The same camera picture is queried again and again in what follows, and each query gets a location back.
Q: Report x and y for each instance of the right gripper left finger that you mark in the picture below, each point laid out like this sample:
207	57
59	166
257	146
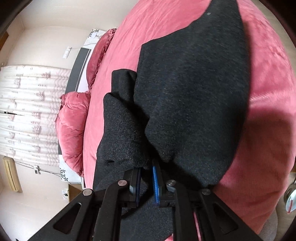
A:
94	215

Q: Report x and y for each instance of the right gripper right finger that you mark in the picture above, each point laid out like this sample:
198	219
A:
198	213

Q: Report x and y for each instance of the black wool garment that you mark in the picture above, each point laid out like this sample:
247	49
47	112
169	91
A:
182	109

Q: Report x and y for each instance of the pink velvet bed cover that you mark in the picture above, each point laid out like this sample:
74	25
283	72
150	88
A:
259	173

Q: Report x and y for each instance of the grey fabric chair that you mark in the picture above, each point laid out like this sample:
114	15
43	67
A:
269	230

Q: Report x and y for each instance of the air conditioner unit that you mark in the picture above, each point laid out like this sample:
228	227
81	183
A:
11	174

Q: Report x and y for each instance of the folded red duvet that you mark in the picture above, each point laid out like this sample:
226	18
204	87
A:
70	126

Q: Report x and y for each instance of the white and grey headboard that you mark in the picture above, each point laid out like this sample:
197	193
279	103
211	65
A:
77	82

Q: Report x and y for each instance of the patterned white curtain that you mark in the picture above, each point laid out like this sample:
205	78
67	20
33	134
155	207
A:
30	102

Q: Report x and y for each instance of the dark red pillow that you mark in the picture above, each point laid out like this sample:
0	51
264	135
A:
97	56

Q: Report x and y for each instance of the wall power strip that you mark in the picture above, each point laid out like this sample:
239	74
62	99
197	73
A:
67	52

